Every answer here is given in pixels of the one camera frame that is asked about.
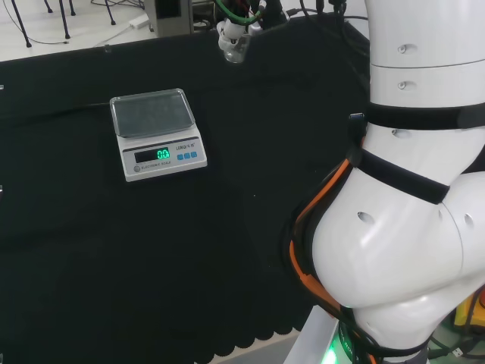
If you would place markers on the black bench cloth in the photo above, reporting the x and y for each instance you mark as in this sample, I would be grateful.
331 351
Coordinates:
151 246

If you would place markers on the white power strip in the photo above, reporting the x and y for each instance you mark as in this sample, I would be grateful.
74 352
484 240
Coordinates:
138 22

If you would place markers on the grey metal post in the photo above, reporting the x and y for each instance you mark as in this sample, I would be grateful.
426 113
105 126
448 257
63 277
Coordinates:
172 15

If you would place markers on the small clear glass beaker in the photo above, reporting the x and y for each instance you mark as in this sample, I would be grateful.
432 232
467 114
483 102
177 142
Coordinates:
236 51

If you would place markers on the black tripod leg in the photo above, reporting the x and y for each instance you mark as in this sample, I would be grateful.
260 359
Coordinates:
20 26

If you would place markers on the white electronic balance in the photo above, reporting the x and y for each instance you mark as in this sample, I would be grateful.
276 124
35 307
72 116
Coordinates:
159 140

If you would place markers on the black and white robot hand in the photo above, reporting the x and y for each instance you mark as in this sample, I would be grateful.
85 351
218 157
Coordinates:
232 26

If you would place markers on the yellow stop button box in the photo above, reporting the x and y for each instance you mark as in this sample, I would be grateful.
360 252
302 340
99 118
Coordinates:
470 307

